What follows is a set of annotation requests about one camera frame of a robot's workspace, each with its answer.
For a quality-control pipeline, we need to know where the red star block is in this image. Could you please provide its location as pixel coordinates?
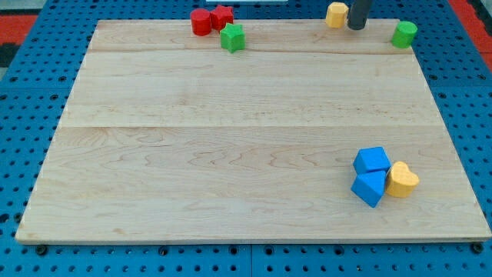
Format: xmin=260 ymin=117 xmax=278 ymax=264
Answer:
xmin=210 ymin=5 xmax=234 ymax=31

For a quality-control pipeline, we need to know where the yellow heart block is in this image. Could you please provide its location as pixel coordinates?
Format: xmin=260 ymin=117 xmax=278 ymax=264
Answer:
xmin=385 ymin=161 xmax=420 ymax=198

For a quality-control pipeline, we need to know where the red cylinder block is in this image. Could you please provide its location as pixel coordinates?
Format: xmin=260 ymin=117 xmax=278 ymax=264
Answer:
xmin=190 ymin=8 xmax=211 ymax=36

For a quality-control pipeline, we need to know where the yellow hexagon block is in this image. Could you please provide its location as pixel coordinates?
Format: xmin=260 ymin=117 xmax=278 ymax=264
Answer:
xmin=325 ymin=2 xmax=349 ymax=28

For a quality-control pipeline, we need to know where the blue cube block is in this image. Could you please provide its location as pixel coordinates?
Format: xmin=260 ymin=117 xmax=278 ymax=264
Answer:
xmin=353 ymin=146 xmax=391 ymax=174

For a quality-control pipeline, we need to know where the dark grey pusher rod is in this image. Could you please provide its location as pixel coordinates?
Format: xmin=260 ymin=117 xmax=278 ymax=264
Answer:
xmin=347 ymin=0 xmax=373 ymax=30

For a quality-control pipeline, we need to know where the wooden board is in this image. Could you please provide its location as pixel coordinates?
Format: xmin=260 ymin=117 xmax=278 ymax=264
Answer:
xmin=15 ymin=19 xmax=491 ymax=245

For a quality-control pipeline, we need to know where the green cylinder block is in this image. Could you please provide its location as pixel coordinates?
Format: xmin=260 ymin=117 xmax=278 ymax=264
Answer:
xmin=391 ymin=21 xmax=418 ymax=48

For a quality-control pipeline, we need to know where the blue triangle block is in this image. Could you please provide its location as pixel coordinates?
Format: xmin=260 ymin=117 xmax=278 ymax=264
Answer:
xmin=351 ymin=171 xmax=387 ymax=208

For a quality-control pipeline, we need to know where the green star block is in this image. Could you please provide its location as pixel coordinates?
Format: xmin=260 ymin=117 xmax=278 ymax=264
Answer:
xmin=220 ymin=23 xmax=246 ymax=53

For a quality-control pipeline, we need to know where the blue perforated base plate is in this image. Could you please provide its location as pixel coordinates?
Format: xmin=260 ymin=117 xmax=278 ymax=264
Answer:
xmin=1 ymin=0 xmax=491 ymax=276

